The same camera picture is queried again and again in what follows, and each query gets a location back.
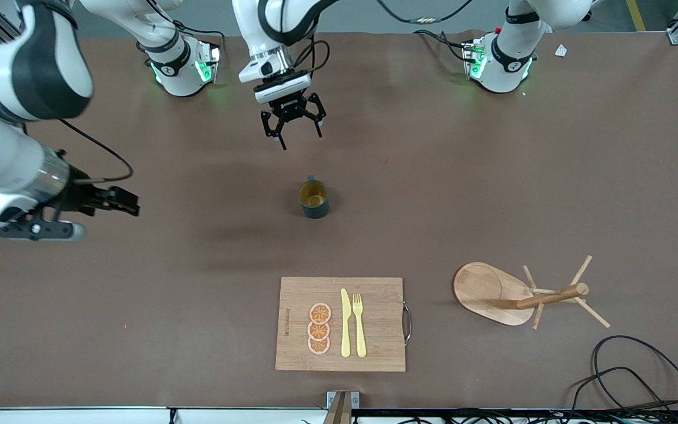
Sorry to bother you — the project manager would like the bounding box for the dark teal cup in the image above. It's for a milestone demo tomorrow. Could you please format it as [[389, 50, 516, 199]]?
[[298, 175, 331, 220]]

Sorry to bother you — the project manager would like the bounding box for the large table cover mat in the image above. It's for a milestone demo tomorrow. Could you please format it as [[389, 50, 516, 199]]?
[[0, 29, 678, 410]]

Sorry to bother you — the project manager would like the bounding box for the yellow plastic knife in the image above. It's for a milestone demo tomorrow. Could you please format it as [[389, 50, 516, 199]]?
[[340, 288, 352, 358]]

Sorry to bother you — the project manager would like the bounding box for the yellow plastic fork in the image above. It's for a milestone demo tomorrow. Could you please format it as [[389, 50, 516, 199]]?
[[353, 293, 368, 358]]

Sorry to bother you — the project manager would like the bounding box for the wooden mug tree stand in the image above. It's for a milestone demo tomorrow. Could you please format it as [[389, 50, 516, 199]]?
[[454, 255, 611, 330]]

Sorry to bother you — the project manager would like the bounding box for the black right arm base cable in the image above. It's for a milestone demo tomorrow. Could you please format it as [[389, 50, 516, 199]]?
[[142, 0, 226, 59]]

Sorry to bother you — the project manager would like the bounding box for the black arm base cable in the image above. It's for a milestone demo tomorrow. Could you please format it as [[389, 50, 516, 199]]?
[[413, 29, 476, 63], [142, 0, 226, 59]]

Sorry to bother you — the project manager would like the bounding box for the black left arm base cable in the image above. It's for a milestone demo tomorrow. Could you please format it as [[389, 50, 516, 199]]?
[[413, 29, 476, 63]]

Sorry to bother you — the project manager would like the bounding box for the bamboo cutting board, metal handle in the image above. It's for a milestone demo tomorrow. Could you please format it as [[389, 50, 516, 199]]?
[[275, 277, 413, 373]]

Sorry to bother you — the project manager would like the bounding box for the metal bracket with strut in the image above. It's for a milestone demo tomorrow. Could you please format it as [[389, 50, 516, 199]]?
[[324, 390, 361, 424]]

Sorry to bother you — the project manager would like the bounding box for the black looped floor cable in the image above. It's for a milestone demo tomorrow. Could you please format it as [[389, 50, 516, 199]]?
[[591, 335, 678, 424]]

